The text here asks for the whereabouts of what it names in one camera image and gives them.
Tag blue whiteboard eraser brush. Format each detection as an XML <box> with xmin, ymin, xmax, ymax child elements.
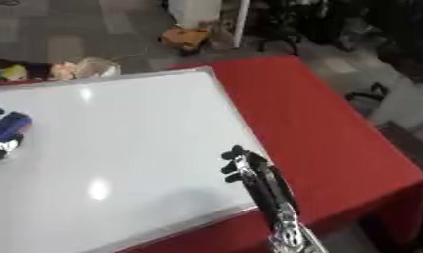
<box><xmin>0</xmin><ymin>111</ymin><xmax>34</xmax><ymax>144</ymax></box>

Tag yellow toy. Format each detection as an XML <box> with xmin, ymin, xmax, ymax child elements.
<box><xmin>0</xmin><ymin>64</ymin><xmax>31</xmax><ymax>82</ymax></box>

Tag white cabinet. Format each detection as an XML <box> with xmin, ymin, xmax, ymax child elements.
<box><xmin>166</xmin><ymin>0</ymin><xmax>225</xmax><ymax>30</ymax></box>

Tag white whiteboard with silver frame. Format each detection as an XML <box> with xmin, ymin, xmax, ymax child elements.
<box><xmin>0</xmin><ymin>66</ymin><xmax>274</xmax><ymax>253</ymax></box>

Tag black handled bag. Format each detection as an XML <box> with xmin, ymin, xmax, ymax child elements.
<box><xmin>343</xmin><ymin>82</ymin><xmax>395</xmax><ymax>117</ymax></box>

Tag white pole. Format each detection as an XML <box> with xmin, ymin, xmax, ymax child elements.
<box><xmin>230</xmin><ymin>0</ymin><xmax>253</xmax><ymax>49</ymax></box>

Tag clear plastic bag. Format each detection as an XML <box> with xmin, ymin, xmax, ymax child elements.
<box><xmin>73</xmin><ymin>56</ymin><xmax>122</xmax><ymax>80</ymax></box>

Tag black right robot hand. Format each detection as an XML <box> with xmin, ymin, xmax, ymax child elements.
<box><xmin>219</xmin><ymin>144</ymin><xmax>301</xmax><ymax>232</ymax></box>

